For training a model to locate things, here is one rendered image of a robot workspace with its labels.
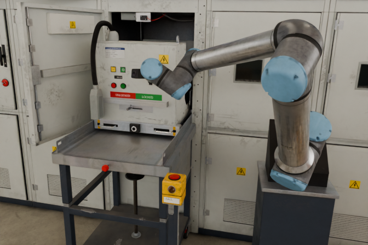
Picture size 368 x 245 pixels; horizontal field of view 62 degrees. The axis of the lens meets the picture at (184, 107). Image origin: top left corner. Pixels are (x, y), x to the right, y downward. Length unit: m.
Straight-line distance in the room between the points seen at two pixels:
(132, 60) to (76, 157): 0.61
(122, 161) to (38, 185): 1.37
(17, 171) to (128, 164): 1.51
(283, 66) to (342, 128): 1.31
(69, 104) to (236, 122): 1.05
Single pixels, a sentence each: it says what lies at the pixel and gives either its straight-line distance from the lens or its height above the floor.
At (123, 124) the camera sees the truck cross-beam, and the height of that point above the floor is 0.90.
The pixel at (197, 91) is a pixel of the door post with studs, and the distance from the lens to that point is 2.01.
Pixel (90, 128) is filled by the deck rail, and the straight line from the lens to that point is 1.93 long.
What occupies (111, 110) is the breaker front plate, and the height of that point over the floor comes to 0.98.
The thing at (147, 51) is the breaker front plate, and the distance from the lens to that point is 1.74.
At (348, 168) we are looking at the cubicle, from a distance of 2.18.
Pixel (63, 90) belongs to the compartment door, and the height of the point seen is 1.10.
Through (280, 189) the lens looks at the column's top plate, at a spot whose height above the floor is 0.75.
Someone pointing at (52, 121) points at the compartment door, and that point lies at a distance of 1.92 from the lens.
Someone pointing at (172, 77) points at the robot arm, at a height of 1.28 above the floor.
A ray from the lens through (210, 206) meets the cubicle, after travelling 2.29.
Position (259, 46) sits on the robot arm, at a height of 1.42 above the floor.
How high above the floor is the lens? 1.47
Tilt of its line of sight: 15 degrees down
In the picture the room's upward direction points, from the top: 1 degrees clockwise
